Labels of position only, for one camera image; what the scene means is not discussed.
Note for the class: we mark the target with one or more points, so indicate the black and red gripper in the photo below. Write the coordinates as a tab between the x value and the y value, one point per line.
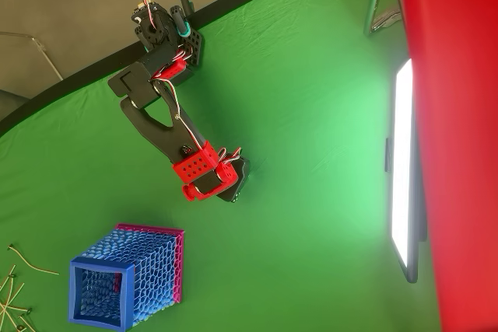
240	180

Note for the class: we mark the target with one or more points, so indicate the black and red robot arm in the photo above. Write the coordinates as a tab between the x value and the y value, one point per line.
175	133

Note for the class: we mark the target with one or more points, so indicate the blue and pink lattice basket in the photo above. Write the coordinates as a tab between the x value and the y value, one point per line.
101	263

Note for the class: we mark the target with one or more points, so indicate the green table cloth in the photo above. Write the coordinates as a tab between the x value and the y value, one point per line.
292	114

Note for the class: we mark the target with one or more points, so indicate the red plastic panel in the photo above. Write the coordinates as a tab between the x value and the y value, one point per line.
459	133

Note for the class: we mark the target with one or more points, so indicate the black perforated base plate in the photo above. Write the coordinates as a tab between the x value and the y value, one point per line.
196	46

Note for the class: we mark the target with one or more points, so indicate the thin metal tube frame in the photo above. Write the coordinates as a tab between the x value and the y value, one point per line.
46	58

